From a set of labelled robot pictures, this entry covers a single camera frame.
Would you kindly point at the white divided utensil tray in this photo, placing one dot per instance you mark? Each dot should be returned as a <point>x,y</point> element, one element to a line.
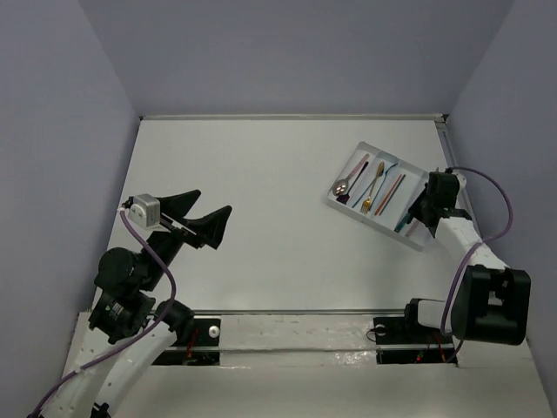
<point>409,190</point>

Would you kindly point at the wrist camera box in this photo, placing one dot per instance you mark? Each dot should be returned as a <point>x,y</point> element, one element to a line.
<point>459,176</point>
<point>143,210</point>

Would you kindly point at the blue fork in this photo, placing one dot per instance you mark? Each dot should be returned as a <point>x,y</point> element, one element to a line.
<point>363,194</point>
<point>384,178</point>

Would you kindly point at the purple spoon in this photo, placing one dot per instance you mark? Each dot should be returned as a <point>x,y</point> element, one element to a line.
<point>343,199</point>

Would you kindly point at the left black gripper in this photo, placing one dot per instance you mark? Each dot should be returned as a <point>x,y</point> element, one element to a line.
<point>179,226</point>

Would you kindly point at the gold fork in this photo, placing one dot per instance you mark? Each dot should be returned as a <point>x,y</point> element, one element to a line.
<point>366,204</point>

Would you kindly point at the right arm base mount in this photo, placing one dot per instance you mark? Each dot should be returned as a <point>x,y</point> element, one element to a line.
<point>397,342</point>

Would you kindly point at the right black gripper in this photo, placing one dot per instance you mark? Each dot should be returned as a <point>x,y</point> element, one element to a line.
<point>415,209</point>

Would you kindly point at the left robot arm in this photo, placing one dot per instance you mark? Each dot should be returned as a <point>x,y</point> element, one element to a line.
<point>137,315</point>

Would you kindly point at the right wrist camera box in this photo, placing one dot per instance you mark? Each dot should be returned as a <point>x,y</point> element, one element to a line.
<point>459,176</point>

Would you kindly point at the blue chopstick diagonal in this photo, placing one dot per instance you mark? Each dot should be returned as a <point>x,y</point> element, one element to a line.
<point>393,194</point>

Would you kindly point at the silver knife dark handle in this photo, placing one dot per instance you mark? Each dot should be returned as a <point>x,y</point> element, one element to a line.
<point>405,220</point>

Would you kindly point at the aluminium frame rail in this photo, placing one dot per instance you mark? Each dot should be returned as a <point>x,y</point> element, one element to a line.
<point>436,118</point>

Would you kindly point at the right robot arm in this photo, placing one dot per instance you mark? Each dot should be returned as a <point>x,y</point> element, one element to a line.
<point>487,301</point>

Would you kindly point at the orange chopstick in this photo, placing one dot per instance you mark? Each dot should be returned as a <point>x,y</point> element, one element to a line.
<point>388,195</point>

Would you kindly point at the silver spoon pink handle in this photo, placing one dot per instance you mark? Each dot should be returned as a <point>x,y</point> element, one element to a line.
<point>340,187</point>

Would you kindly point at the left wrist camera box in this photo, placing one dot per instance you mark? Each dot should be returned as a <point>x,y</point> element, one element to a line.
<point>143,210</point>

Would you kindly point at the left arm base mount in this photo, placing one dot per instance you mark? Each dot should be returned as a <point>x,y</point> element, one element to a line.
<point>199,348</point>

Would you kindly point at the silver knife teal handle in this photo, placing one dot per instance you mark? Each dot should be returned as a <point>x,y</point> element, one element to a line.
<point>403,231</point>

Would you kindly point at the silver knife pink handle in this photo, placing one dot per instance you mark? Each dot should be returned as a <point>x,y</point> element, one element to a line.
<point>413,228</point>

